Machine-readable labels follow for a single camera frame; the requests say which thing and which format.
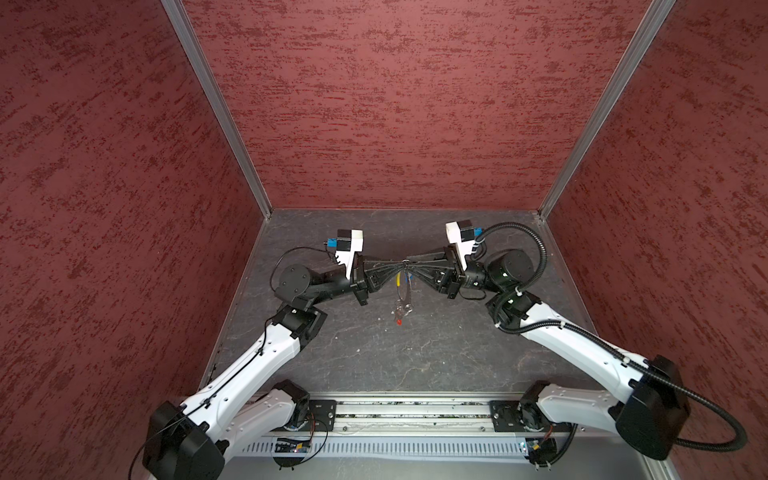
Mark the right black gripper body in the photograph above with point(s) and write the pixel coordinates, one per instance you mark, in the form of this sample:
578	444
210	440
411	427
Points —
458	274

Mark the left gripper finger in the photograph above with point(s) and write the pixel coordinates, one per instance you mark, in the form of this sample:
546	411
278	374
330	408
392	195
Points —
380	265
378	276

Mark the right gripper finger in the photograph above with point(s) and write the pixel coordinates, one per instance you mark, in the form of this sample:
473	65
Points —
430	260
433	277

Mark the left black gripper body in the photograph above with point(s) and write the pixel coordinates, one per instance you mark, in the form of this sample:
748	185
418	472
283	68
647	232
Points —
358	282

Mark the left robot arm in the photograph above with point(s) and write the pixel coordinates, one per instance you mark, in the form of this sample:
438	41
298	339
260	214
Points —
197	438

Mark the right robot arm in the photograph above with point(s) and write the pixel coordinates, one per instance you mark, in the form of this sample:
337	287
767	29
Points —
642	401

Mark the left circuit board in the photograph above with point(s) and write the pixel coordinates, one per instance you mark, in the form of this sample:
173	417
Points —
292	446

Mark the circuit board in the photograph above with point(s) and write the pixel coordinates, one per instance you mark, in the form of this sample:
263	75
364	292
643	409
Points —
292	446
540	453

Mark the right circuit board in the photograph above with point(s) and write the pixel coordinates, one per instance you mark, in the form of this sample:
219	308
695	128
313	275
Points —
540	453

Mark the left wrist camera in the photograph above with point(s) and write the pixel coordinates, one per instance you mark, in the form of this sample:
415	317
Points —
344	248

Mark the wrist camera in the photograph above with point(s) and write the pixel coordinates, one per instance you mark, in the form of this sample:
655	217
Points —
462	236
344	248

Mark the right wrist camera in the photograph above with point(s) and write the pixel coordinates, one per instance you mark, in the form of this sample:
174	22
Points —
462	236

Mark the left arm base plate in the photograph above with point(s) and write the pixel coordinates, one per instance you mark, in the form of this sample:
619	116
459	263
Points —
322	412

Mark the aluminium mounting rail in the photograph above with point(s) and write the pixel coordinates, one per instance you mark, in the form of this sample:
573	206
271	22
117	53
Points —
466	415

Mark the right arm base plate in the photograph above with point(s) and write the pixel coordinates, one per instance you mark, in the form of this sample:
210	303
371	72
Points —
506	416

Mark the white slotted cable duct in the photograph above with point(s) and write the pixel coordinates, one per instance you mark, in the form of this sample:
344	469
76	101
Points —
482	449

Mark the left aluminium corner post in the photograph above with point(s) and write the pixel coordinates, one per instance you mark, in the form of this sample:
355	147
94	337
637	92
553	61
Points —
184	31

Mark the aluminium corner post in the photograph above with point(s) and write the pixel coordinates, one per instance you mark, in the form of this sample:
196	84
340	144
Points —
184	31
641	40

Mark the right aluminium corner post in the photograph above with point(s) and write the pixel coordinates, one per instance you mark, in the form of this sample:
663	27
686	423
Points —
641	40

